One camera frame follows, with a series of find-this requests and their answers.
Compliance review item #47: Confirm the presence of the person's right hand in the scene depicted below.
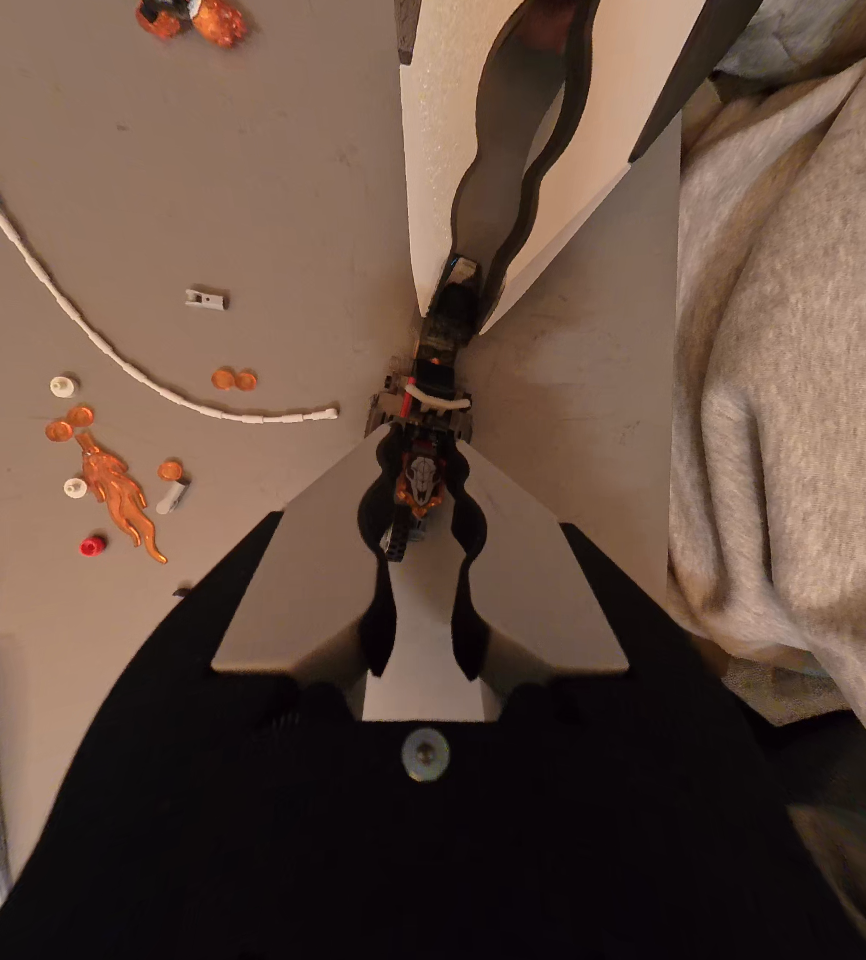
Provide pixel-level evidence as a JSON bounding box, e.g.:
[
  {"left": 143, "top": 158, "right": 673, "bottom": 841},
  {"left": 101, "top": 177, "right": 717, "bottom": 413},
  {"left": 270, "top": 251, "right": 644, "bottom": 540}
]
[{"left": 526, "top": 0, "right": 580, "bottom": 50}]

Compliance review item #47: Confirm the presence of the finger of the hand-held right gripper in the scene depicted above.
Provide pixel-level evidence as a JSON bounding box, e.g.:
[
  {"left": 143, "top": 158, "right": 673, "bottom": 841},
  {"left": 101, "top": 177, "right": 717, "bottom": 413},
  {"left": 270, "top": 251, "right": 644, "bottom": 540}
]
[
  {"left": 478, "top": 0, "right": 704, "bottom": 335},
  {"left": 400, "top": 0, "right": 520, "bottom": 320}
]

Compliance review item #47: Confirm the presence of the black flame-head lego minifigure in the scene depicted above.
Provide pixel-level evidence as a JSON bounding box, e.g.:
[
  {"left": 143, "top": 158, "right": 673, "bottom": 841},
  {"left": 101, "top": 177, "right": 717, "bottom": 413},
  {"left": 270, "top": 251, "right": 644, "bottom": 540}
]
[{"left": 135, "top": 0, "right": 246, "bottom": 48}]

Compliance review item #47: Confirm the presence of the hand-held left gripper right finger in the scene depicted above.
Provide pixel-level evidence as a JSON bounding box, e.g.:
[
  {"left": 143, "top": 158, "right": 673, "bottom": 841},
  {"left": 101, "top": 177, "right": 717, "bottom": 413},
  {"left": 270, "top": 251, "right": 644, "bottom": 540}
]
[{"left": 451, "top": 442, "right": 631, "bottom": 721}]

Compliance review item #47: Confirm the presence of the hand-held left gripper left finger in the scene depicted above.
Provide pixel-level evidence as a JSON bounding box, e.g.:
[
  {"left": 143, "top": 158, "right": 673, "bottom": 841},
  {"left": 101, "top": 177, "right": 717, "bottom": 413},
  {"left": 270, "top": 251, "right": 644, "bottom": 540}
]
[{"left": 211, "top": 423, "right": 392, "bottom": 721}]

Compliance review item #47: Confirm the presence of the white lego chain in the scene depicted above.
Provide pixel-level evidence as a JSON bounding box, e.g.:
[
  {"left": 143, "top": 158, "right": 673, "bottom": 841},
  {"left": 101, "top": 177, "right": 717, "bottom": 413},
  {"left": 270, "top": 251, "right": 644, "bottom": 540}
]
[{"left": 0, "top": 174, "right": 340, "bottom": 425}]

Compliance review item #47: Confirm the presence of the orange skull lego piece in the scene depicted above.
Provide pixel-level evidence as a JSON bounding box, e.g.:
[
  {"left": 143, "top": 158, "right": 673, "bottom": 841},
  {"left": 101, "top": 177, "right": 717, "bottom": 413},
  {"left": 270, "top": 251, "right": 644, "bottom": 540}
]
[{"left": 395, "top": 447, "right": 446, "bottom": 520}]

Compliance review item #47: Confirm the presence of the large orange lego flame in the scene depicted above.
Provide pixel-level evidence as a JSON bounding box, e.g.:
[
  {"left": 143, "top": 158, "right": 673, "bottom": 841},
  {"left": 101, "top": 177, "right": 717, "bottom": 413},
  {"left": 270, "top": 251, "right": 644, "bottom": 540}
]
[{"left": 76, "top": 435, "right": 167, "bottom": 564}]

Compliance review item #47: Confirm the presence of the black lego motorcycle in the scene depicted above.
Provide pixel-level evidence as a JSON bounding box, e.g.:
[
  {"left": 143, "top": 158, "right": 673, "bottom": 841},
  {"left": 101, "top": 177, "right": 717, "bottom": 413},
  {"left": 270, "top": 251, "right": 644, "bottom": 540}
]
[{"left": 364, "top": 255, "right": 495, "bottom": 565}]

